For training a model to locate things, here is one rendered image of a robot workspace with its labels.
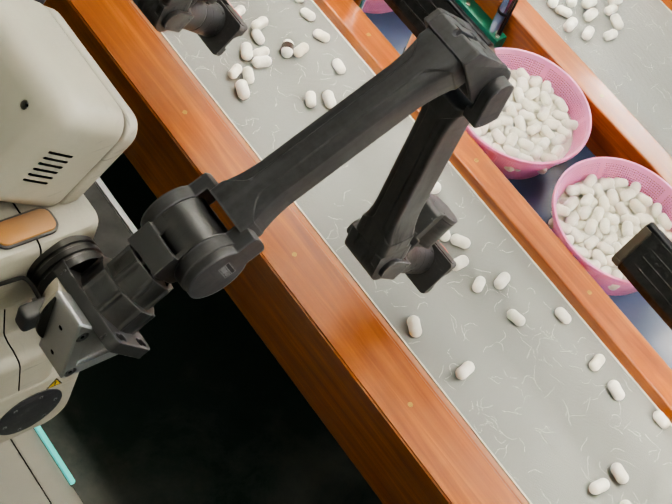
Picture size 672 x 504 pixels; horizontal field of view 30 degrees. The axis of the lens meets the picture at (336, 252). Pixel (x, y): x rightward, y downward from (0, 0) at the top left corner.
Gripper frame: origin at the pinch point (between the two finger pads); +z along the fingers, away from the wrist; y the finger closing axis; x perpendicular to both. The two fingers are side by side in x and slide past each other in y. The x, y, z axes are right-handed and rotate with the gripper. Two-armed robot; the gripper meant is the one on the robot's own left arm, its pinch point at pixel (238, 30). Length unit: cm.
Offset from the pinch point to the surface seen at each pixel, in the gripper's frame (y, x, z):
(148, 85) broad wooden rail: 2.4, 16.7, -5.2
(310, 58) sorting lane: -3.4, -1.5, 19.9
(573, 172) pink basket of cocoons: -47, -21, 39
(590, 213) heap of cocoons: -54, -18, 41
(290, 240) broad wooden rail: -34.0, 14.3, -2.8
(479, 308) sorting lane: -59, 2, 15
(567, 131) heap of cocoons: -39, -24, 45
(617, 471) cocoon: -92, 1, 14
